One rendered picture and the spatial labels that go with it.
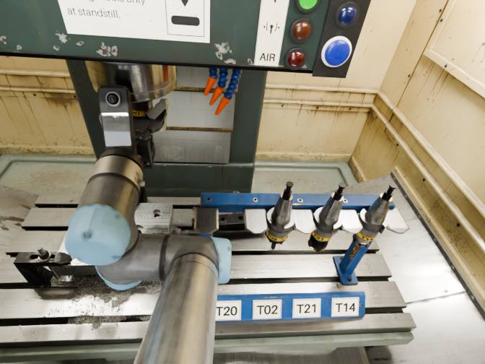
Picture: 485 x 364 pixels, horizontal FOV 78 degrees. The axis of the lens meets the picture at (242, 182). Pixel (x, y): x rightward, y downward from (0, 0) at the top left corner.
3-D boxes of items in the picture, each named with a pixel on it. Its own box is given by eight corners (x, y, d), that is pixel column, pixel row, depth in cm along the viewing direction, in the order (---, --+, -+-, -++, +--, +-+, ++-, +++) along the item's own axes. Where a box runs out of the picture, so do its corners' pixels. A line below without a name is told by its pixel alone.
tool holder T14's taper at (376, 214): (376, 209, 71) (388, 188, 66) (387, 223, 68) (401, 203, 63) (360, 211, 70) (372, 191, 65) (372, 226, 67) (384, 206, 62)
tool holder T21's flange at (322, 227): (336, 216, 71) (340, 209, 70) (341, 236, 67) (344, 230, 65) (310, 212, 71) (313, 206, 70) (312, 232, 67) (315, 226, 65)
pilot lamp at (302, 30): (309, 42, 35) (314, 22, 33) (291, 40, 34) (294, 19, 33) (308, 40, 35) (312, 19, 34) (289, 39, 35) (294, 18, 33)
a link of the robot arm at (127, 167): (80, 171, 43) (139, 172, 43) (89, 151, 46) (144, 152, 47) (94, 205, 48) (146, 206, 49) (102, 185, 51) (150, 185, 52)
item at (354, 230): (365, 234, 67) (366, 232, 66) (343, 234, 66) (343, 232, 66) (354, 211, 72) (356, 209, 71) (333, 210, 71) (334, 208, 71)
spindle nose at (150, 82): (178, 68, 65) (175, 6, 57) (177, 104, 54) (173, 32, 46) (101, 66, 63) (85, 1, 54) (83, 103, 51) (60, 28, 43)
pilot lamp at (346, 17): (354, 27, 34) (361, 6, 32) (335, 26, 34) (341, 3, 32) (352, 26, 34) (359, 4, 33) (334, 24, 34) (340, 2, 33)
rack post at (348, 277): (358, 284, 92) (400, 223, 72) (341, 284, 91) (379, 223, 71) (347, 256, 99) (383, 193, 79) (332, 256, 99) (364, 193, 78)
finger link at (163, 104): (167, 118, 66) (143, 141, 60) (165, 94, 62) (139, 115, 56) (180, 122, 66) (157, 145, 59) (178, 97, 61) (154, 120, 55)
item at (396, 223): (411, 234, 68) (412, 232, 68) (389, 234, 68) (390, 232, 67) (397, 211, 73) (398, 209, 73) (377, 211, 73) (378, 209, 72)
